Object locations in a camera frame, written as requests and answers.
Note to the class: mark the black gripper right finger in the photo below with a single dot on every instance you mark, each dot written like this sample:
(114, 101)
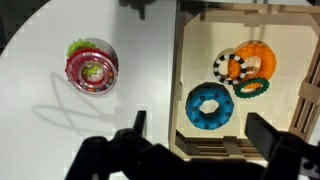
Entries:
(263, 133)

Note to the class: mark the slatted wooden tray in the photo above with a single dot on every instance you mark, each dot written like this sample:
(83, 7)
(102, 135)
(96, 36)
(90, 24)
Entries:
(175, 83)

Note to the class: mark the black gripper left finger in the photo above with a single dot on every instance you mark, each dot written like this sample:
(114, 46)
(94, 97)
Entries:
(140, 121)

